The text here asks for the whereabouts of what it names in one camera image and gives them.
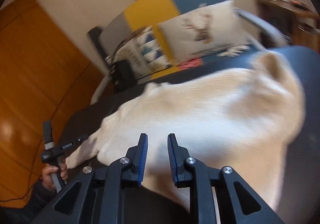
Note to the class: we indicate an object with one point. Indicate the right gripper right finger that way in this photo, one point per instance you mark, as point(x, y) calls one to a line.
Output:
point(216, 195)

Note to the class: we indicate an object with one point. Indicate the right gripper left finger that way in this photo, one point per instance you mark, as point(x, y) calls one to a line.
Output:
point(97, 195)

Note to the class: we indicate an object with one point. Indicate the cream knitted sweater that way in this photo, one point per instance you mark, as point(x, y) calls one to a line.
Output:
point(243, 118)

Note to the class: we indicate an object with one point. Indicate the person's left hand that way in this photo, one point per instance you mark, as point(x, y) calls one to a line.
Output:
point(49, 171)

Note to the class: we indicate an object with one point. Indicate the black handbag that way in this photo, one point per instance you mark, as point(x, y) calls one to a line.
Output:
point(122, 76)

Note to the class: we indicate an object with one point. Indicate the triangle pattern cushion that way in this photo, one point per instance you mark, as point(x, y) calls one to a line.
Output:
point(143, 53)

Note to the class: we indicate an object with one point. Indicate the pink cloth on sofa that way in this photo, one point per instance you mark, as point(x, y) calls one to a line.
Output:
point(190, 64)

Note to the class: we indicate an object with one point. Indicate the white glove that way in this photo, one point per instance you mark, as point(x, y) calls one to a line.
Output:
point(234, 51)

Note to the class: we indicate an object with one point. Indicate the deer print cushion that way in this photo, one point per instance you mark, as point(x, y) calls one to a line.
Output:
point(203, 31)

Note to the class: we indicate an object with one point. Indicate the blue yellow grey sofa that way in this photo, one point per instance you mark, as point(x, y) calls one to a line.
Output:
point(145, 13)

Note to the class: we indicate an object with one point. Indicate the wooden side table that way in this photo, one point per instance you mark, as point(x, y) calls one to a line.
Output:
point(299, 27)

